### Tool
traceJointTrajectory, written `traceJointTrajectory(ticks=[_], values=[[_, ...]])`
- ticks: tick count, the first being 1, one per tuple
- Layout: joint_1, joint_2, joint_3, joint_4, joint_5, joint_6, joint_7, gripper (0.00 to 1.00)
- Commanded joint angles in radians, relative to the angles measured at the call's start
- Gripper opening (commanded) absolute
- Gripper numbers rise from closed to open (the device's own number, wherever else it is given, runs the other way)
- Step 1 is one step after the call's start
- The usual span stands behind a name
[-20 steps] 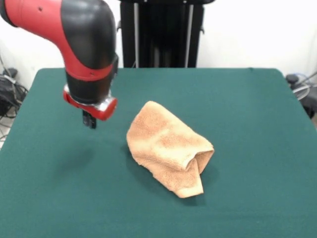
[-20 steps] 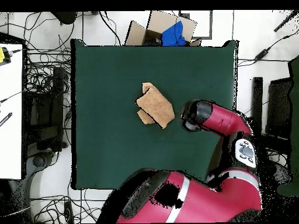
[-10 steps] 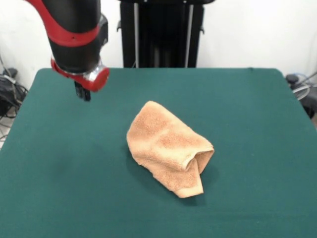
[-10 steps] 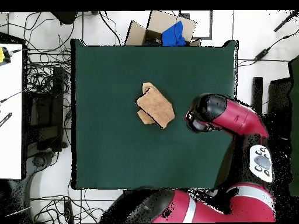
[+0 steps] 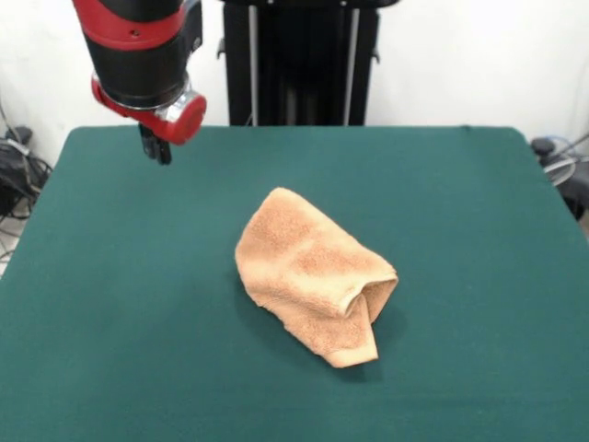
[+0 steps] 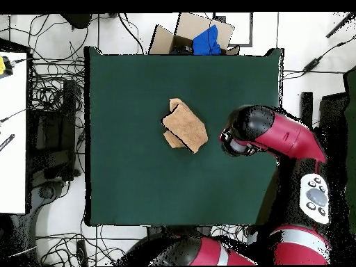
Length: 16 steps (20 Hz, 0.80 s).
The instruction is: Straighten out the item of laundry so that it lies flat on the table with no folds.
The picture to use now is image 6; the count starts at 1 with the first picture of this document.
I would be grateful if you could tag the peach terry towel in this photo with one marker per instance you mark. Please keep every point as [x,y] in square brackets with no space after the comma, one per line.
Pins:
[186,128]

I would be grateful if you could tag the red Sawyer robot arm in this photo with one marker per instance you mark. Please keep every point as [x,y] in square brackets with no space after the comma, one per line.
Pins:
[289,136]

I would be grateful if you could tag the black flat panel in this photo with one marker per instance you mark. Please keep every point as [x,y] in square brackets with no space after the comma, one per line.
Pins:
[333,111]

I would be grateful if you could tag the black upright bar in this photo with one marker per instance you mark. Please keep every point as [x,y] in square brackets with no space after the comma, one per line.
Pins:
[306,108]

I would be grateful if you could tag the dark green table cloth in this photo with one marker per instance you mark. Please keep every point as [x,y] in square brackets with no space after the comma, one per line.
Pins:
[139,180]

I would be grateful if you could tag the blue cloth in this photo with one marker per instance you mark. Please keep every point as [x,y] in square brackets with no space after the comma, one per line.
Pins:
[205,41]

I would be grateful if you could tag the black power adapter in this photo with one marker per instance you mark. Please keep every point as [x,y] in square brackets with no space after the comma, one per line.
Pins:
[311,65]

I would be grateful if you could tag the brown cardboard box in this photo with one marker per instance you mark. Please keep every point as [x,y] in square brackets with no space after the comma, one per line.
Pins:
[164,41]

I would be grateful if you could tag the black long rod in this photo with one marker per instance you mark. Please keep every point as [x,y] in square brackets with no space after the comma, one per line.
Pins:
[340,25]

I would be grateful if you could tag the black equipment case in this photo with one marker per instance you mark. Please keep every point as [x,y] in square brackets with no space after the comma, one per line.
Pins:
[52,133]

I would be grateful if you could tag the white desk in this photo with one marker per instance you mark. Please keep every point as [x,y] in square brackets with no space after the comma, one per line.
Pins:
[12,139]

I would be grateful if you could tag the yellow and black tool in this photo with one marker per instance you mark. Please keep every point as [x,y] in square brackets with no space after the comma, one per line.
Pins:
[2,65]

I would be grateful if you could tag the grey rectangular frame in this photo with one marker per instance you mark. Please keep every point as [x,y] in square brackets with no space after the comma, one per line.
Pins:
[251,30]

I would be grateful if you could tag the black pedestal foot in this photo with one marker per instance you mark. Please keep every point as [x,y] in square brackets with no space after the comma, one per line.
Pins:
[46,192]

